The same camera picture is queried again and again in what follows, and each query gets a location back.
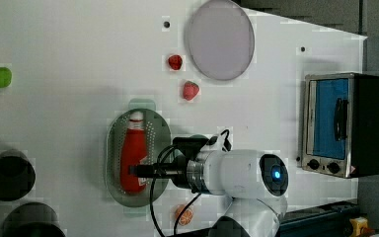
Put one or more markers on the pink toy strawberry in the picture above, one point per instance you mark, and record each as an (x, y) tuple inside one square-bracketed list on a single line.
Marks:
[(190, 90)]

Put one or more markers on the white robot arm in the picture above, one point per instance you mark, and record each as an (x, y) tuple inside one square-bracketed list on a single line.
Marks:
[(256, 182)]

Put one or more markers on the green toy fruit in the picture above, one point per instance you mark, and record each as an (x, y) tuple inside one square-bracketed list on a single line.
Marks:
[(5, 77)]

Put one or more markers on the green plastic strainer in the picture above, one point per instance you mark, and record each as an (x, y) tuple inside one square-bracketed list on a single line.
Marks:
[(158, 137)]

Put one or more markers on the toy orange slice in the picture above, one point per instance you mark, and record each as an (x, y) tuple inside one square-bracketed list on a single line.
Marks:
[(183, 215)]

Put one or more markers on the grey round plate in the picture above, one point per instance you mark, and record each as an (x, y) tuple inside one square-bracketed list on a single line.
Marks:
[(221, 40)]

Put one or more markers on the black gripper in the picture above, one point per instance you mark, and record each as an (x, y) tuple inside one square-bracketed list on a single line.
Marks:
[(172, 163)]

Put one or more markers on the green plastic mug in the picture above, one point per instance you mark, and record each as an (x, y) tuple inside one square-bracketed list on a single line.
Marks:
[(199, 136)]

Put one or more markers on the black cylinder upper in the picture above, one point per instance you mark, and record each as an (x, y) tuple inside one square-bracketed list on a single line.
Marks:
[(17, 175)]

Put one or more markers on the yellow red emergency button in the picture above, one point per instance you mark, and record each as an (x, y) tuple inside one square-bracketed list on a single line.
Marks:
[(360, 227)]

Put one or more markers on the blue metal frame rail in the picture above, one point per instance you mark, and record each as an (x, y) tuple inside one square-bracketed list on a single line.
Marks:
[(330, 220)]

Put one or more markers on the black cylinder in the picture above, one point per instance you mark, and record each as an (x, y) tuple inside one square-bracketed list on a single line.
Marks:
[(17, 175), (32, 219)]

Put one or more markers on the red ketchup bottle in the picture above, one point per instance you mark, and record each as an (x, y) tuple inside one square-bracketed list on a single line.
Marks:
[(133, 152)]

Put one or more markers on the black cylinder lower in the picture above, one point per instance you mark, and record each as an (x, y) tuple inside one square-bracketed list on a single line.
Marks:
[(32, 219)]

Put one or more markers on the dark red toy strawberry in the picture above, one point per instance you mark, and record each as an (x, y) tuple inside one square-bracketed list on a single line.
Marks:
[(175, 62)]

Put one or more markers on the silver black toaster oven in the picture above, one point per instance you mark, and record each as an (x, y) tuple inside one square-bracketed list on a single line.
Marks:
[(341, 125)]

